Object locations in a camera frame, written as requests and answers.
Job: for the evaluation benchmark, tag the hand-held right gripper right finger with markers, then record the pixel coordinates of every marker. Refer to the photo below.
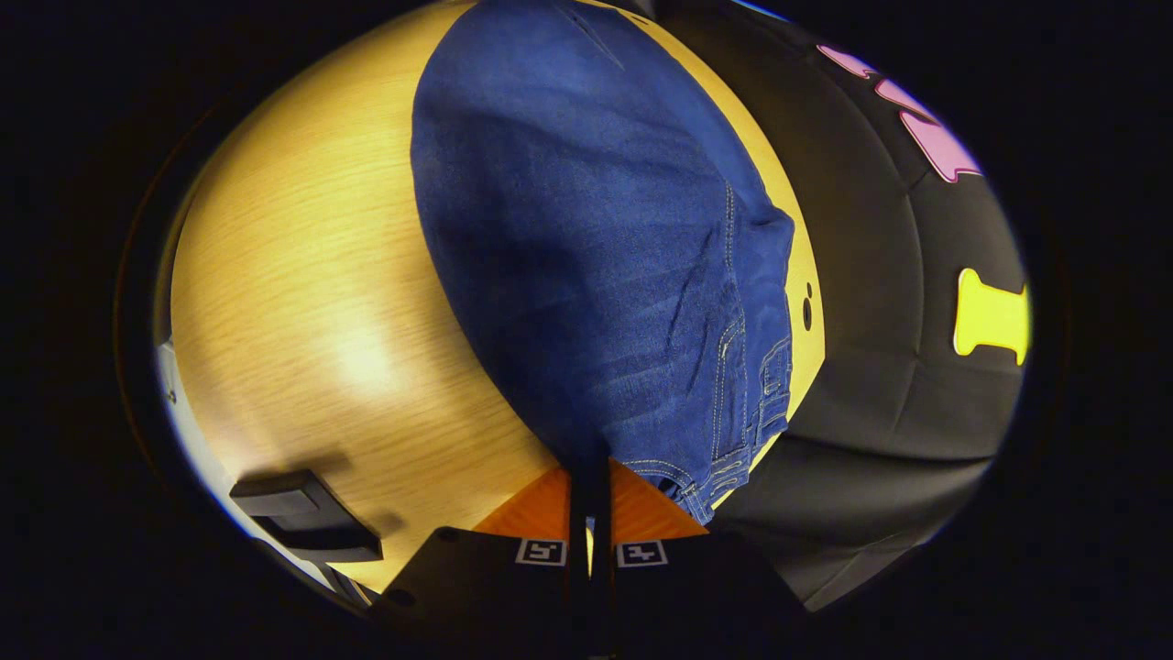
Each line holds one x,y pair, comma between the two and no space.
696,587

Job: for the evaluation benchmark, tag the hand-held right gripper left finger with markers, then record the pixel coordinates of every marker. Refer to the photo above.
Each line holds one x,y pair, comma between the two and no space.
513,596

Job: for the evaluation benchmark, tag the blue denim jeans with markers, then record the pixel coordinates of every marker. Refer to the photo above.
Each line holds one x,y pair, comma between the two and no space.
586,257

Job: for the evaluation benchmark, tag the black backdrop cloth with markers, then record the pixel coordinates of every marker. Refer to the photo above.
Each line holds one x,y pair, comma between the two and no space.
880,293

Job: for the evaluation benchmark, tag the black flat bracket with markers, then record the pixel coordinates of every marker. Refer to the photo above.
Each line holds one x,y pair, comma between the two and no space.
307,518

